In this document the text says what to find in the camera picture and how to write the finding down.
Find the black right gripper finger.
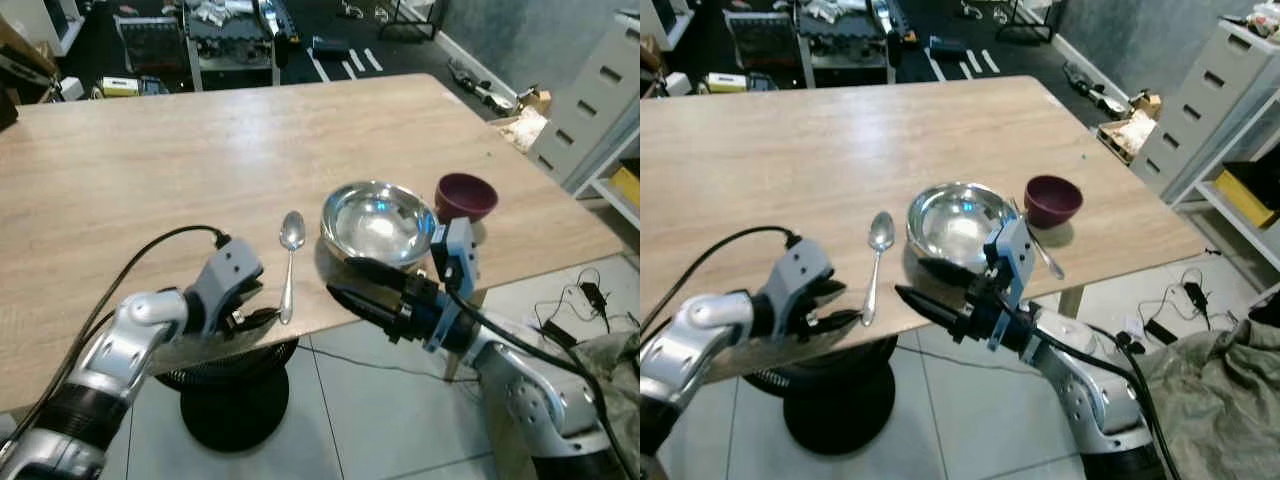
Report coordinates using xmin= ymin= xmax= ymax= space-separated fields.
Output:
xmin=344 ymin=257 xmax=413 ymax=293
xmin=916 ymin=258 xmax=986 ymax=291
xmin=327 ymin=285 xmax=403 ymax=327
xmin=895 ymin=285 xmax=969 ymax=327

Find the shiny steel bowl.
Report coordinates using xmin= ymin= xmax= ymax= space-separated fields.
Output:
xmin=320 ymin=181 xmax=439 ymax=273
xmin=906 ymin=182 xmax=1019 ymax=273

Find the silver metal spoon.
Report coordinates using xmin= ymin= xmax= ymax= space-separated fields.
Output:
xmin=278 ymin=211 xmax=307 ymax=326
xmin=1012 ymin=198 xmax=1067 ymax=281
xmin=862 ymin=211 xmax=897 ymax=328

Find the black round fan base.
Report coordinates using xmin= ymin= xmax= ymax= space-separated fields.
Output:
xmin=745 ymin=335 xmax=901 ymax=456
xmin=155 ymin=338 xmax=301 ymax=453

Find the maroon small bowl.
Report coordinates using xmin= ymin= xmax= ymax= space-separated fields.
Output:
xmin=1025 ymin=175 xmax=1084 ymax=229
xmin=435 ymin=173 xmax=499 ymax=223

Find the open cardboard box with scraps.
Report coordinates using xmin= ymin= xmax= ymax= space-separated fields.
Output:
xmin=1097 ymin=108 xmax=1161 ymax=161
xmin=497 ymin=105 xmax=551 ymax=153

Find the olive green cloth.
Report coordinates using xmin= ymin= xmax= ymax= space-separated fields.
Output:
xmin=1140 ymin=318 xmax=1280 ymax=480
xmin=565 ymin=330 xmax=641 ymax=480

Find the yellow box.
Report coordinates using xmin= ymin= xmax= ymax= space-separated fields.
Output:
xmin=1213 ymin=165 xmax=1279 ymax=229
xmin=610 ymin=165 xmax=641 ymax=208

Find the white metal shelf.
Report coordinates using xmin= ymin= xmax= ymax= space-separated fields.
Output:
xmin=590 ymin=176 xmax=641 ymax=231
xmin=1172 ymin=150 xmax=1280 ymax=263

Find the dark cluttered workbench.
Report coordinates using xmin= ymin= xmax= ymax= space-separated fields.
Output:
xmin=796 ymin=0 xmax=917 ymax=87
xmin=185 ymin=0 xmax=301 ymax=93

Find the black plastic crate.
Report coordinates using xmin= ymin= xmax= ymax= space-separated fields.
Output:
xmin=118 ymin=12 xmax=187 ymax=73
xmin=727 ymin=10 xmax=797 ymax=69

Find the grey drawer cabinet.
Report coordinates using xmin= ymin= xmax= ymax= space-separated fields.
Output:
xmin=1130 ymin=18 xmax=1280 ymax=196
xmin=527 ymin=10 xmax=641 ymax=191

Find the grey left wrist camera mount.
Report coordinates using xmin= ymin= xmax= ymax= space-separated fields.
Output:
xmin=185 ymin=238 xmax=264 ymax=329
xmin=765 ymin=238 xmax=837 ymax=329

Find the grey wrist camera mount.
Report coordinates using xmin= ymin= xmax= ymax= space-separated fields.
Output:
xmin=185 ymin=238 xmax=264 ymax=329
xmin=985 ymin=217 xmax=1039 ymax=351
xmin=428 ymin=217 xmax=479 ymax=353
xmin=765 ymin=238 xmax=837 ymax=329

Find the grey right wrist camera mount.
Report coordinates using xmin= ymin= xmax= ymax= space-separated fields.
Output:
xmin=985 ymin=217 xmax=1039 ymax=351
xmin=428 ymin=217 xmax=479 ymax=353

